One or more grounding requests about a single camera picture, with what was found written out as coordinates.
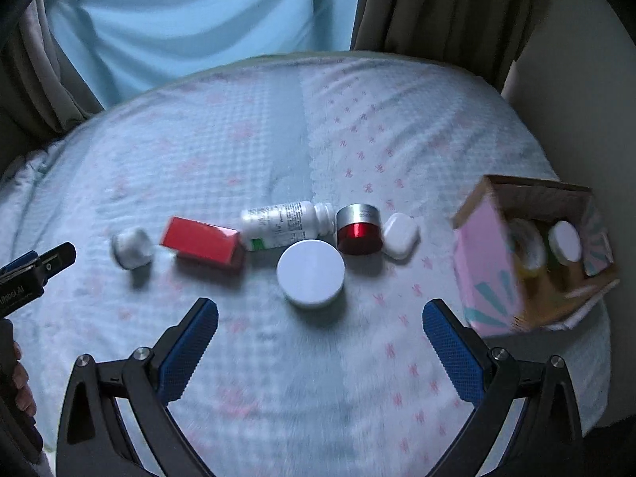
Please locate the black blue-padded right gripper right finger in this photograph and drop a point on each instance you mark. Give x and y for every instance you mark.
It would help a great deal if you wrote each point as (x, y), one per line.
(548, 429)

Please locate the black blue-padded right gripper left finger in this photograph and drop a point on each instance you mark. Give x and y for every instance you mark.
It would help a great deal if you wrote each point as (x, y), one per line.
(92, 438)

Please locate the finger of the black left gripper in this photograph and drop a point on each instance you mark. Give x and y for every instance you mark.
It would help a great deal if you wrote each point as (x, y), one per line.
(50, 263)

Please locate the small white jar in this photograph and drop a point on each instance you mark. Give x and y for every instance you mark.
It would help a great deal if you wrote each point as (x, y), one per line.
(132, 248)

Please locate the red cardboard box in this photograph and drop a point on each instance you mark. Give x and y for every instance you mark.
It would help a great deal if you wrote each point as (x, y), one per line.
(214, 245)

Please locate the white pill bottle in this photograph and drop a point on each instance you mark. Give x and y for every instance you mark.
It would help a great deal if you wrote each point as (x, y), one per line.
(278, 226)

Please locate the white earbud case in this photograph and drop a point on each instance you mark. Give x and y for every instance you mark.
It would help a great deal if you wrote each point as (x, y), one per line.
(400, 236)

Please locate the large white round jar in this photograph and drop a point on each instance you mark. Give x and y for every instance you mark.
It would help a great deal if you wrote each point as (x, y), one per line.
(311, 274)

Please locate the red jar silver lid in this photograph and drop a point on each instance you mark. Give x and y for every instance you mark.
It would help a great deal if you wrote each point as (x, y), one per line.
(358, 229)

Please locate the person's left hand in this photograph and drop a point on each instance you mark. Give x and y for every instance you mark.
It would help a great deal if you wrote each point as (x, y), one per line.
(24, 398)

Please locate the grey left curtain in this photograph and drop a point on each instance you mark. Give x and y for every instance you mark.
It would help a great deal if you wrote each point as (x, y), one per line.
(41, 92)

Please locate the pink cardboard box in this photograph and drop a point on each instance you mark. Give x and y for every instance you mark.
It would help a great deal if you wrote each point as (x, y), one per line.
(496, 299)

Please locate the white-lidded jar in box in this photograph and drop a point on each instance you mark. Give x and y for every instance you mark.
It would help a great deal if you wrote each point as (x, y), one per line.
(565, 243)

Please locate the light blue hanging sheet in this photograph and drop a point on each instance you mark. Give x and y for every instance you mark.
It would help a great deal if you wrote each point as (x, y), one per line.
(122, 48)

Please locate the white pink-patterned bed blanket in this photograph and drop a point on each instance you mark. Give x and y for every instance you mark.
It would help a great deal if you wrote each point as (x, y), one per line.
(351, 390)

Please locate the dark grey right curtain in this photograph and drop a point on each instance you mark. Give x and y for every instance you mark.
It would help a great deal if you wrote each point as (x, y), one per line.
(481, 36)

